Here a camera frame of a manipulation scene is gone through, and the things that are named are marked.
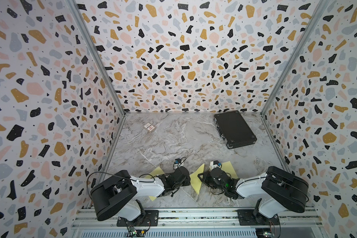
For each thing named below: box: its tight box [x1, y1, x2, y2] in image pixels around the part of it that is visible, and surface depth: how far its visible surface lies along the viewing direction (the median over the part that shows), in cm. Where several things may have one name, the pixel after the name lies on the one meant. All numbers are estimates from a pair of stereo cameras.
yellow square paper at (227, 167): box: [220, 161, 239, 179], surface depth 95 cm
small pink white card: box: [143, 122, 156, 132], surface depth 112 cm
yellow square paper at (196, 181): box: [189, 163, 205, 195], surface depth 87 cm
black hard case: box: [213, 110, 258, 150], surface depth 108 cm
